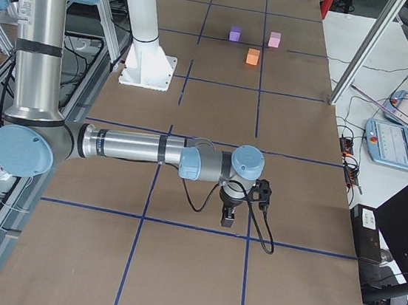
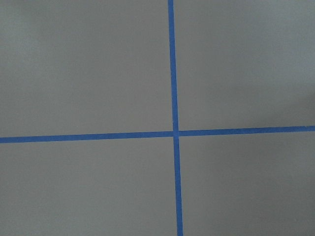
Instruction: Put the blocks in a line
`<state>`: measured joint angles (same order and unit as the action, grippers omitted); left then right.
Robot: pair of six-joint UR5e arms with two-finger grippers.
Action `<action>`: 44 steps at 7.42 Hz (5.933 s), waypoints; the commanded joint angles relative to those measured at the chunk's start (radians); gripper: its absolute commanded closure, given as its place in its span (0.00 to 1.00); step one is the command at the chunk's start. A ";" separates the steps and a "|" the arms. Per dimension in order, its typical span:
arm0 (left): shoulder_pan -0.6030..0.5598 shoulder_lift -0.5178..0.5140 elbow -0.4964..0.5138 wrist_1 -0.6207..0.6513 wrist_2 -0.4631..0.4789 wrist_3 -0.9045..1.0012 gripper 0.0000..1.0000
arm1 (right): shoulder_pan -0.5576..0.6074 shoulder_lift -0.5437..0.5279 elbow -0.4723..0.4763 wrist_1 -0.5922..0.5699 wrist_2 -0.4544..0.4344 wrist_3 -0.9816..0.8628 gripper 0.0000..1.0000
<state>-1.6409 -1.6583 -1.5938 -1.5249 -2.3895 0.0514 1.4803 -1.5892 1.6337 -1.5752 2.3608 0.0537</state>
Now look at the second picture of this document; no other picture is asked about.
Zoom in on blue tape line crosswise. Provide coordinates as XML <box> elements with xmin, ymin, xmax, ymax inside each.
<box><xmin>0</xmin><ymin>126</ymin><xmax>315</xmax><ymax>144</ymax></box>

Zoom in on blue tape line lengthwise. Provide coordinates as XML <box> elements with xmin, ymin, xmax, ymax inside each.
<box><xmin>167</xmin><ymin>0</ymin><xmax>184</xmax><ymax>236</ymax></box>

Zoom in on brown paper table cover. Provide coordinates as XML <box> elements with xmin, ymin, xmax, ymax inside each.
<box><xmin>0</xmin><ymin>0</ymin><xmax>315</xmax><ymax>236</ymax></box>

